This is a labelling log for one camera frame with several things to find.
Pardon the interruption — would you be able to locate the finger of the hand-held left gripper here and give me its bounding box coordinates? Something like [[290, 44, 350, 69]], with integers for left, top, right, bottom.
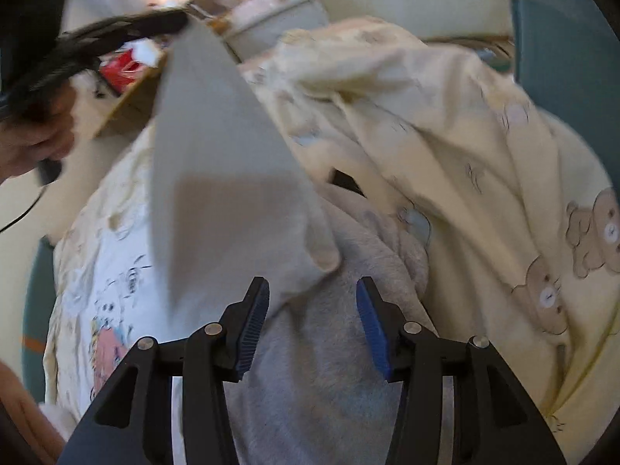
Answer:
[[58, 9, 191, 52]]

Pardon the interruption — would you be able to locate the red bag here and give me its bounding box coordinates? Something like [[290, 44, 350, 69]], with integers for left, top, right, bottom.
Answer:
[[99, 51, 141, 95]]

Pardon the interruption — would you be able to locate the black cable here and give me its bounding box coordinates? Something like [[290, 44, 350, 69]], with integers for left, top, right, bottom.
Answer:
[[0, 162, 64, 233]]

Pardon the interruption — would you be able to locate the white cartoon print t-shirt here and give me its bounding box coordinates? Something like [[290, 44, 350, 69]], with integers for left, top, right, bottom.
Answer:
[[46, 22, 342, 465]]

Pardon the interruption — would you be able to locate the yellow bear print blanket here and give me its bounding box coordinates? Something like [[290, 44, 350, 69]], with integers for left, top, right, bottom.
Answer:
[[43, 14, 620, 441]]

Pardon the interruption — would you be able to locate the white nightstand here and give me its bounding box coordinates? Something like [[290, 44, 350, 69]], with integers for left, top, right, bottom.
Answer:
[[225, 0, 330, 59]]

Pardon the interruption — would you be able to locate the person's left hand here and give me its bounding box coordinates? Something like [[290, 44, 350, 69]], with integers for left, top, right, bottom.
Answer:
[[0, 98, 77, 181]]

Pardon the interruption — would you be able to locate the teal padded headboard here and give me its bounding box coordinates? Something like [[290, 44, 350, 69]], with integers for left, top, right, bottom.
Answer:
[[19, 0, 620, 400]]

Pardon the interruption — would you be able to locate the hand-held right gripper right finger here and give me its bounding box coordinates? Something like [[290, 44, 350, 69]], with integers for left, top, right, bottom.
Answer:
[[356, 276, 567, 465]]

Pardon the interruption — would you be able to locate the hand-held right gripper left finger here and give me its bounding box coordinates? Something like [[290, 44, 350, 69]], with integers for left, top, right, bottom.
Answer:
[[55, 276, 270, 465]]

